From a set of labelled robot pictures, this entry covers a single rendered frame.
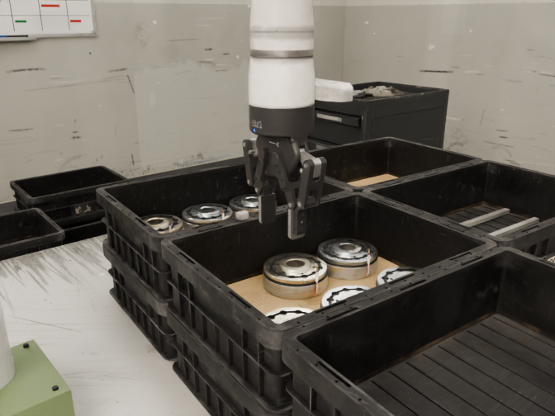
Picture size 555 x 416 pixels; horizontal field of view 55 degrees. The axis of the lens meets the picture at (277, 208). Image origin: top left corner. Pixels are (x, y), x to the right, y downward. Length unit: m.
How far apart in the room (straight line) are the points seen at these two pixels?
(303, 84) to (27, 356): 0.57
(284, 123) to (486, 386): 0.39
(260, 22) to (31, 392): 0.55
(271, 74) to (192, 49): 3.64
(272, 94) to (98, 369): 0.56
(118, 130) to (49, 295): 2.89
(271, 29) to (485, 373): 0.47
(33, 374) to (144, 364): 0.18
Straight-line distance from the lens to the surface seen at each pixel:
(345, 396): 0.49
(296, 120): 0.58
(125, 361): 0.94
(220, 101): 4.38
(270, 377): 0.62
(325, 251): 0.91
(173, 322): 0.81
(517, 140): 4.27
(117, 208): 0.94
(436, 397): 0.66
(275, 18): 0.57
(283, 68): 0.57
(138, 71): 4.01
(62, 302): 1.15
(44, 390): 0.80
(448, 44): 4.52
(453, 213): 1.22
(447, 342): 0.76
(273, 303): 0.81
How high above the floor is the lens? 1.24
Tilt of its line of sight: 20 degrees down
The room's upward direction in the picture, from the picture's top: straight up
